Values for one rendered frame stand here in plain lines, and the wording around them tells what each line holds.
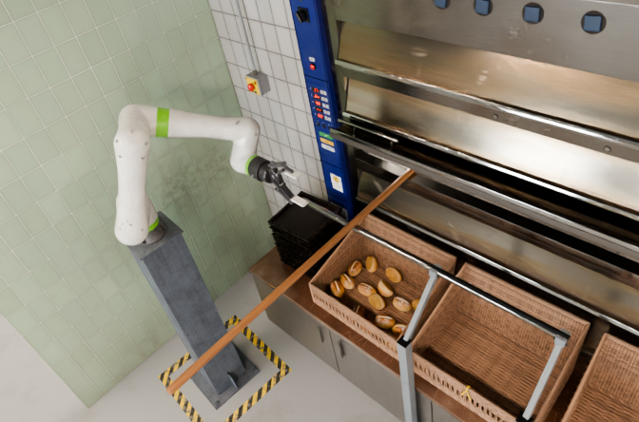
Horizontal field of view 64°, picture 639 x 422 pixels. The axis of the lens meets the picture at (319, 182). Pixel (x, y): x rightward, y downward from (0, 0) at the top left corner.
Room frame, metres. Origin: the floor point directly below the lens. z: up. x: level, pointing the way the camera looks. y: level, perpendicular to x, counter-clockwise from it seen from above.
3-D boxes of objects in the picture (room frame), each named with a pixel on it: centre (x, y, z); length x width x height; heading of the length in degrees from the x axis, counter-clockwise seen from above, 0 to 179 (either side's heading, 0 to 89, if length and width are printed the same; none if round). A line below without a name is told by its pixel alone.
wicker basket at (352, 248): (1.60, -0.20, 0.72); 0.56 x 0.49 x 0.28; 39
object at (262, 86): (2.45, 0.21, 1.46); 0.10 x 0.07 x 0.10; 40
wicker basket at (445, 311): (1.14, -0.58, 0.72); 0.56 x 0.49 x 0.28; 40
